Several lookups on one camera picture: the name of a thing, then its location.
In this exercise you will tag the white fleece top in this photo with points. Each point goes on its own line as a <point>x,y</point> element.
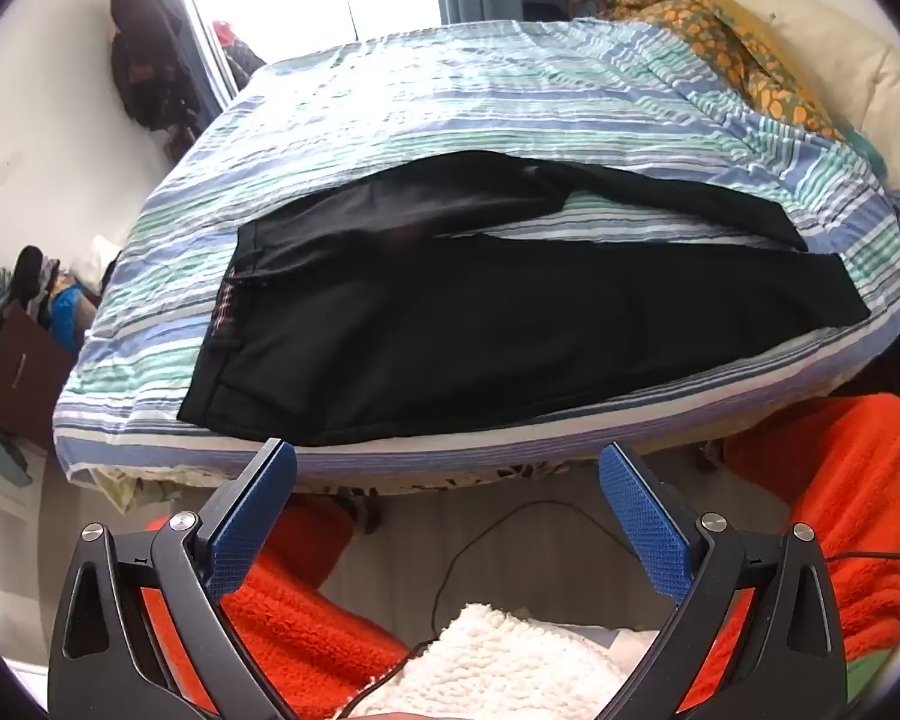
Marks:
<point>495,660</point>

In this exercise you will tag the black pants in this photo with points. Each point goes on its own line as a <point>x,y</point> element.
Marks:
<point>420,315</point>

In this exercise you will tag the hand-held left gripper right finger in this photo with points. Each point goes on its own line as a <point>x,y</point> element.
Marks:
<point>645,525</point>

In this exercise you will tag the red cap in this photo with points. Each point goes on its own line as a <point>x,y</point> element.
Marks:
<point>223,30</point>

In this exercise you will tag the pale yellow floral cloth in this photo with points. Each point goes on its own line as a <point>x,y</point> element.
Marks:
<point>142,487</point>

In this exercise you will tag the dark hanging clothes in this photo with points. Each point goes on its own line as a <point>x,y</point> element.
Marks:
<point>142,60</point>

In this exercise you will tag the orange patterned blanket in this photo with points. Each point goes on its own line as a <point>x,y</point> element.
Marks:
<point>720,37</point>

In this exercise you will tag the orange fleece trousers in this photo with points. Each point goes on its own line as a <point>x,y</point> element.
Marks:
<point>825,510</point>

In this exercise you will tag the striped bed sheet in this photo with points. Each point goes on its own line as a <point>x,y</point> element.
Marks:
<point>420,105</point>

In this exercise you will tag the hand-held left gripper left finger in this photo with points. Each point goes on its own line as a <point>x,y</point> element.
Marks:
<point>234,540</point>

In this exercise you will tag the blue bag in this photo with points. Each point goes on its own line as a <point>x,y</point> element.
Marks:
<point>67,319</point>

